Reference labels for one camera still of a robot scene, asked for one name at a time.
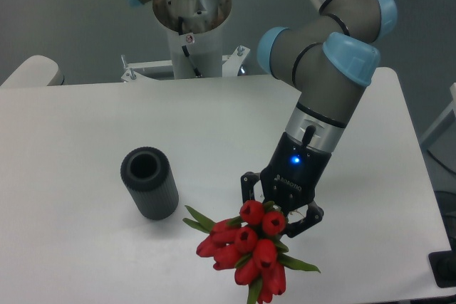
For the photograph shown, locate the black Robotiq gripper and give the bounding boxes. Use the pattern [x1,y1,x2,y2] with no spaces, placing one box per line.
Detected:
[240,133,331,239]

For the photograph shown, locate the red tulip bouquet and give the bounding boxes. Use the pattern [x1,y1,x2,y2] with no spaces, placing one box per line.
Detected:
[183,199,320,303]

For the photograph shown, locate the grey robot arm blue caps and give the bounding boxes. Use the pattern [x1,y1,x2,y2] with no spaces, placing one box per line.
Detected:
[128,0,398,237]

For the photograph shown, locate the dark grey ribbed vase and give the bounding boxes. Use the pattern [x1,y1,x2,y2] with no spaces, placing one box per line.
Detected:
[120,147,179,221]

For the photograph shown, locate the black device at table edge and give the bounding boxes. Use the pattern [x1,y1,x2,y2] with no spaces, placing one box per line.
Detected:
[428,251,455,288]

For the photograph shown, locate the white chair backrest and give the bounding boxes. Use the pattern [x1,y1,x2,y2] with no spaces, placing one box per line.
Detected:
[1,55,65,89]

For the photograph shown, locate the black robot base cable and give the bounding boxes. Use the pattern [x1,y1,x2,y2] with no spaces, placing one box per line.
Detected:
[177,16,203,78]

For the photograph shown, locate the white frame right edge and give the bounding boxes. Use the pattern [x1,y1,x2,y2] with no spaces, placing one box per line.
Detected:
[419,83,455,150]

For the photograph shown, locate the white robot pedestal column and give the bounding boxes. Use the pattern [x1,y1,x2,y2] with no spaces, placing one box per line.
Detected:
[120,0,251,83]

